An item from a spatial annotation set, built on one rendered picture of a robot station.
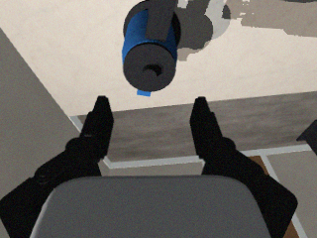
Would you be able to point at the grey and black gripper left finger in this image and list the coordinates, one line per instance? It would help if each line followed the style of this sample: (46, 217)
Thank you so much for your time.
(20, 208)

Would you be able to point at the blue kettle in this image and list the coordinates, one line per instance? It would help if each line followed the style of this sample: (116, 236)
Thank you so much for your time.
(149, 55)

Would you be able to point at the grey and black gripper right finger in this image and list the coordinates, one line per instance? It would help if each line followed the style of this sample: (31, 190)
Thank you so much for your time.
(277, 204)

